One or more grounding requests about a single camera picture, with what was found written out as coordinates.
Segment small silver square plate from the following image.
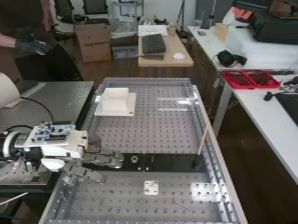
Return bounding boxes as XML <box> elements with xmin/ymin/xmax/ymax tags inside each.
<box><xmin>142</xmin><ymin>180</ymin><xmax>159</xmax><ymax>195</ymax></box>

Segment wooden desk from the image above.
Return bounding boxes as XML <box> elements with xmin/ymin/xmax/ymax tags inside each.
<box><xmin>137</xmin><ymin>31</ymin><xmax>195</xmax><ymax>68</ymax></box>

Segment black keyboard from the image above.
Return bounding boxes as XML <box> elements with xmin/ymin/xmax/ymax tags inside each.
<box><xmin>274</xmin><ymin>93</ymin><xmax>298</xmax><ymax>128</ymax></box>

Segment clear box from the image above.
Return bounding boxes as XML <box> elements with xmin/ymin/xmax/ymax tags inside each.
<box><xmin>38</xmin><ymin>163</ymin><xmax>250</xmax><ymax>224</ymax></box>
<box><xmin>83</xmin><ymin>77</ymin><xmax>218</xmax><ymax>158</ymax></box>

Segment beige box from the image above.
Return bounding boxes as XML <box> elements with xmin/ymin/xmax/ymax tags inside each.
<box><xmin>214</xmin><ymin>22</ymin><xmax>230</xmax><ymax>43</ymax></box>

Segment small black device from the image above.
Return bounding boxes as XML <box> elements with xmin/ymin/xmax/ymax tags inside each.
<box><xmin>263</xmin><ymin>91</ymin><xmax>278</xmax><ymax>102</ymax></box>

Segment small white box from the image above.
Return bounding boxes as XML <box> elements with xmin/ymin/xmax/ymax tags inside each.
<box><xmin>93</xmin><ymin>85</ymin><xmax>137</xmax><ymax>118</ymax></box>

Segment thin stick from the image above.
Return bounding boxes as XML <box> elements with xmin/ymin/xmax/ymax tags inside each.
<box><xmin>190</xmin><ymin>114</ymin><xmax>212</xmax><ymax>169</ymax></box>

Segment person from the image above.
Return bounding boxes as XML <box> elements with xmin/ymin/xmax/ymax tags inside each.
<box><xmin>0</xmin><ymin>0</ymin><xmax>83</xmax><ymax>81</ymax></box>

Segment red tray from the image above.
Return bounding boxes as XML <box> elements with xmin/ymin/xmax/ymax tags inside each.
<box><xmin>244</xmin><ymin>69</ymin><xmax>282</xmax><ymax>89</ymax></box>
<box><xmin>219</xmin><ymin>69</ymin><xmax>258</xmax><ymax>90</ymax></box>

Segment white desk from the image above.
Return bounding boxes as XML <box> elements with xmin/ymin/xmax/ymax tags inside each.
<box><xmin>231</xmin><ymin>74</ymin><xmax>298</xmax><ymax>186</ymax></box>
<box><xmin>187</xmin><ymin>24</ymin><xmax>298</xmax><ymax>73</ymax></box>

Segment black headphones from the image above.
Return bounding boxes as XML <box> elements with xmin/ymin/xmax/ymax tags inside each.
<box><xmin>215</xmin><ymin>49</ymin><xmax>248</xmax><ymax>68</ymax></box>

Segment black plate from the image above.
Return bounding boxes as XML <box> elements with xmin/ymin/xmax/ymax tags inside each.
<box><xmin>81</xmin><ymin>152</ymin><xmax>208</xmax><ymax>173</ymax></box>

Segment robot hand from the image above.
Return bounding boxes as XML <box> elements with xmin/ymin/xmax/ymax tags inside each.
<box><xmin>22</xmin><ymin>120</ymin><xmax>126</xmax><ymax>184</ymax></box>

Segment cardboard box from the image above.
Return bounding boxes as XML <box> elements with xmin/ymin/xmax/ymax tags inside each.
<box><xmin>73</xmin><ymin>23</ymin><xmax>111</xmax><ymax>46</ymax></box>
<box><xmin>78</xmin><ymin>42</ymin><xmax>113</xmax><ymax>64</ymax></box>

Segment black bag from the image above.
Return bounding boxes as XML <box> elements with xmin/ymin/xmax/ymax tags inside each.
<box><xmin>247</xmin><ymin>11</ymin><xmax>298</xmax><ymax>46</ymax></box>

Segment black cable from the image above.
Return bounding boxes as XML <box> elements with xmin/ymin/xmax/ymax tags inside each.
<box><xmin>18</xmin><ymin>96</ymin><xmax>55</xmax><ymax>123</ymax></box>

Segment white flat box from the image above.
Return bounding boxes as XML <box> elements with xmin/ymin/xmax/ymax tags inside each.
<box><xmin>137</xmin><ymin>23</ymin><xmax>170</xmax><ymax>37</ymax></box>

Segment black chair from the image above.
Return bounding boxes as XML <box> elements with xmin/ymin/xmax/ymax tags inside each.
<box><xmin>53</xmin><ymin>0</ymin><xmax>78</xmax><ymax>24</ymax></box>

